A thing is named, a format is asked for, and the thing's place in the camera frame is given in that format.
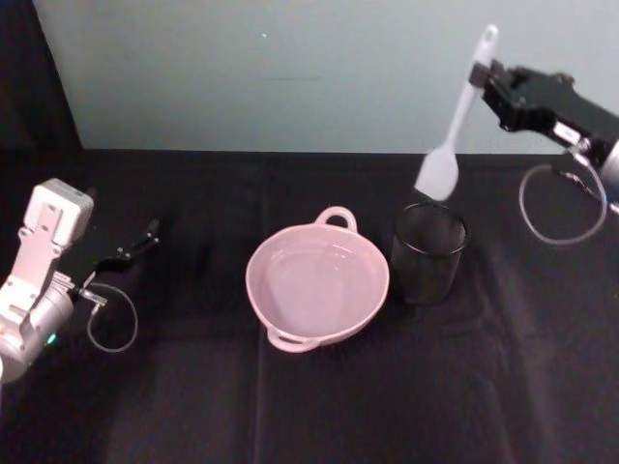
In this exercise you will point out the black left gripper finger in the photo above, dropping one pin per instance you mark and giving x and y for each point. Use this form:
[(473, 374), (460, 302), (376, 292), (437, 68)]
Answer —
[(126, 253)]

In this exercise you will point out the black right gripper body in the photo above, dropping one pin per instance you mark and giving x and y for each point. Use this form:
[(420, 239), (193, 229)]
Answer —
[(556, 104)]

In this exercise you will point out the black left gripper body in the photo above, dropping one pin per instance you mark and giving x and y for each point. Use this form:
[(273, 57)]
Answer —
[(79, 251)]

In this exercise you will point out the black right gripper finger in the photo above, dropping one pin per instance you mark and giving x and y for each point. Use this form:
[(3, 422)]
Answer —
[(495, 104), (508, 72)]

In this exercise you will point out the white silicone spatula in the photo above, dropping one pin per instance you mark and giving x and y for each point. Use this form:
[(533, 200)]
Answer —
[(439, 174)]

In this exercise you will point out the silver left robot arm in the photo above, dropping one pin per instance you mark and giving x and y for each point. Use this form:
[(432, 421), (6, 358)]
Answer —
[(34, 270)]

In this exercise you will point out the black mesh cup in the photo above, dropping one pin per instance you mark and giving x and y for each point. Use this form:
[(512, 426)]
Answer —
[(425, 270)]

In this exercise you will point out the black backdrop drape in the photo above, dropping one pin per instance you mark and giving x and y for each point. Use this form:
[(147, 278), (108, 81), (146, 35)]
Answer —
[(29, 72)]

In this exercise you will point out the black table cloth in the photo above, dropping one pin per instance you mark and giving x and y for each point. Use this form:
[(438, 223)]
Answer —
[(338, 411)]

